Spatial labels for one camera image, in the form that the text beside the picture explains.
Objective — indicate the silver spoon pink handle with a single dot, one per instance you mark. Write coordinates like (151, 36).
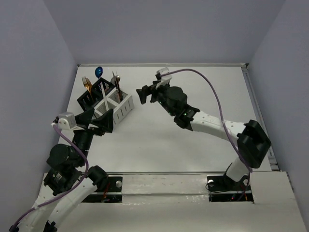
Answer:
(109, 85)

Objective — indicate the clear chopstick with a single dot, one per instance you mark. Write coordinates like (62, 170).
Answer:
(97, 95)
(104, 95)

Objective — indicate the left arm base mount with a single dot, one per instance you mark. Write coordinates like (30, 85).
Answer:
(111, 194)

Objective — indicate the black utensil container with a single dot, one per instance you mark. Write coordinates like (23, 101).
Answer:
(84, 98)

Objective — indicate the gold knife black handle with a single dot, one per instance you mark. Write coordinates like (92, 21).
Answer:
(118, 89)

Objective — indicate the white utensil container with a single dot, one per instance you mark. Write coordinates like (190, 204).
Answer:
(120, 108)

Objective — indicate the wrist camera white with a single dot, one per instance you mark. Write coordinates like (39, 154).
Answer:
(66, 121)
(163, 76)

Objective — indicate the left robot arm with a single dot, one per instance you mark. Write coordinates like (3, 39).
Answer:
(70, 178)

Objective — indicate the gold fork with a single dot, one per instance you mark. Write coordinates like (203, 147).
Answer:
(84, 82)

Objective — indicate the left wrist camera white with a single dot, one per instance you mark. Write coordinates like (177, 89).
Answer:
(66, 121)

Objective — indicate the copper fork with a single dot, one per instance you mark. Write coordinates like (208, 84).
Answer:
(89, 84)

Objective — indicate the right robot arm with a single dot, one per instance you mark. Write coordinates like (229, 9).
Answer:
(249, 139)

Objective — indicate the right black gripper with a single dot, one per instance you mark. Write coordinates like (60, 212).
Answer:
(146, 89)

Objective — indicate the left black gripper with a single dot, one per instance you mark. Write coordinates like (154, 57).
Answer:
(90, 126)

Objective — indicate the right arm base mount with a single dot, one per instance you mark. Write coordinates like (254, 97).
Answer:
(222, 189)

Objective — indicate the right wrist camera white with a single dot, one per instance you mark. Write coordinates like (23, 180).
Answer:
(163, 76)

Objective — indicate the blue metallic spoon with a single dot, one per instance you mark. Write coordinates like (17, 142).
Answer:
(99, 72)

